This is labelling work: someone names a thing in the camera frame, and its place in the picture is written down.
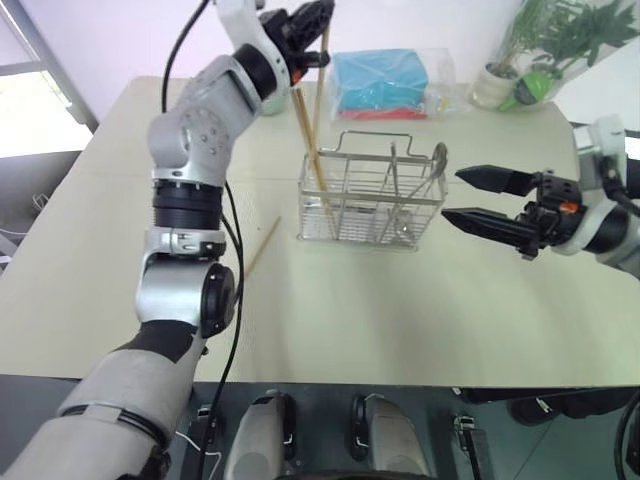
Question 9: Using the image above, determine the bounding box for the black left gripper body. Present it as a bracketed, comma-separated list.
[257, 8, 307, 84]

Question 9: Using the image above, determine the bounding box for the metal wire basket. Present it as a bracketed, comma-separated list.
[297, 129, 449, 247]

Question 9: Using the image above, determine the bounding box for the green plastic spray bottle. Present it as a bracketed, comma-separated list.
[496, 70, 555, 113]

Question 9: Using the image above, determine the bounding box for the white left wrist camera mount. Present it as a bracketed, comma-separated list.
[214, 0, 296, 97]

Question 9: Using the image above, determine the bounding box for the wooden chopstick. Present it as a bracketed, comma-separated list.
[243, 215, 282, 278]
[292, 86, 339, 238]
[303, 28, 332, 201]

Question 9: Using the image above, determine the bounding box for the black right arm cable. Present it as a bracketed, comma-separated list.
[601, 153, 640, 219]

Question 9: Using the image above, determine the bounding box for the grey window frame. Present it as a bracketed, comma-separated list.
[0, 0, 100, 137]

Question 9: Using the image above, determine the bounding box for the blue folded cloth pack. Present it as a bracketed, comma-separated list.
[332, 48, 432, 114]

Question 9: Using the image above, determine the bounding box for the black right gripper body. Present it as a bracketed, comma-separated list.
[516, 170, 585, 261]

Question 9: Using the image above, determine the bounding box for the metal spoon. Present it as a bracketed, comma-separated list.
[394, 141, 450, 236]

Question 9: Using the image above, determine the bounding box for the green leafy plant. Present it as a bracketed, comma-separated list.
[492, 0, 632, 76]

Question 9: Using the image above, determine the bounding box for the red folded cloth pack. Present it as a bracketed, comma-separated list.
[337, 106, 429, 122]

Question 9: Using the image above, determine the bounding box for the white plant pot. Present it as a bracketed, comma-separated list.
[471, 61, 522, 109]

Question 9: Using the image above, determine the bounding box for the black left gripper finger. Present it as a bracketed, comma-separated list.
[295, 48, 333, 70]
[292, 0, 336, 51]

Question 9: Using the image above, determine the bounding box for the pale green cup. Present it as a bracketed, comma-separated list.
[260, 87, 293, 117]

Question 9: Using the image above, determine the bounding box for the thin white wire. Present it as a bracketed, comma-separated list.
[173, 430, 223, 474]

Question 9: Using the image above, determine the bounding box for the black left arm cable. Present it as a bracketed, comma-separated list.
[160, 0, 246, 457]

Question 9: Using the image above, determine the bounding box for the clear plastic bag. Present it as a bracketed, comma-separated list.
[328, 46, 472, 122]

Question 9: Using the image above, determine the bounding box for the black clip bracket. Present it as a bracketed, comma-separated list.
[451, 412, 490, 480]

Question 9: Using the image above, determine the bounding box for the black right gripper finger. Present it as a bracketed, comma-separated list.
[453, 163, 536, 197]
[440, 207, 539, 252]

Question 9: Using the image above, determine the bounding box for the grey rounded shell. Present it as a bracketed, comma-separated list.
[222, 388, 297, 480]
[351, 392, 433, 480]

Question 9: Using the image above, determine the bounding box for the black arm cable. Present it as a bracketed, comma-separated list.
[160, 0, 246, 457]
[601, 153, 640, 219]

